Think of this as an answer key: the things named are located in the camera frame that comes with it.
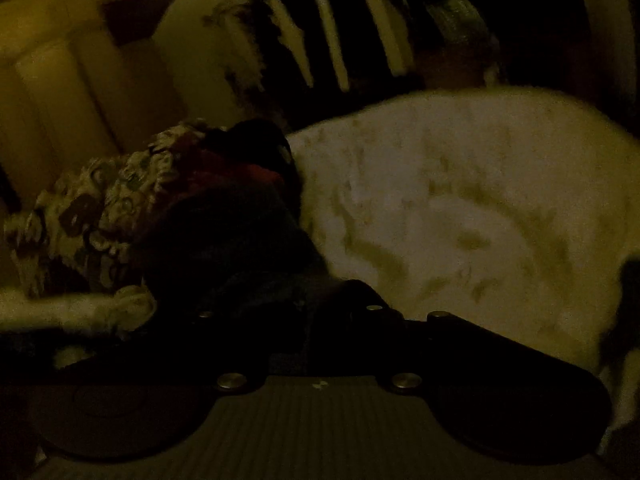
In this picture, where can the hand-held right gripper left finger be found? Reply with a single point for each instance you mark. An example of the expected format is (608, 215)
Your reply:
(235, 355)

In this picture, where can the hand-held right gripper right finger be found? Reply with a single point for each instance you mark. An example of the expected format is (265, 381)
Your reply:
(387, 340)

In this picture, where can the dark cloth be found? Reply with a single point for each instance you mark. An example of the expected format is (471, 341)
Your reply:
(225, 240)

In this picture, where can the white patterned blanket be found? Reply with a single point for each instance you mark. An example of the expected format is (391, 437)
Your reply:
(450, 200)

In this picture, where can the floral printed cloth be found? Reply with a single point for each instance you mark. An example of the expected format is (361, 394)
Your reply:
(100, 210)

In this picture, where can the cream cabinet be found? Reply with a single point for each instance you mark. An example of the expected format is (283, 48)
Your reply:
(75, 75)

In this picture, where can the black and white striped cloth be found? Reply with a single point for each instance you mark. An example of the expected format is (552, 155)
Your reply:
(300, 25)

